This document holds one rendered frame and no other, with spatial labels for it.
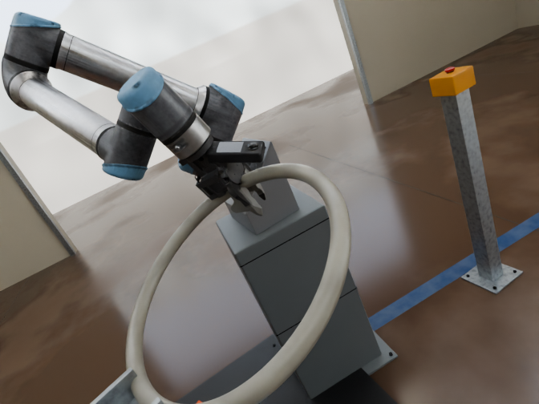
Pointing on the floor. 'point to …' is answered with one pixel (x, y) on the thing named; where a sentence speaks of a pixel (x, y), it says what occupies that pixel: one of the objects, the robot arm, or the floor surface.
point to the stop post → (472, 179)
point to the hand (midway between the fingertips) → (262, 202)
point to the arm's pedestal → (305, 292)
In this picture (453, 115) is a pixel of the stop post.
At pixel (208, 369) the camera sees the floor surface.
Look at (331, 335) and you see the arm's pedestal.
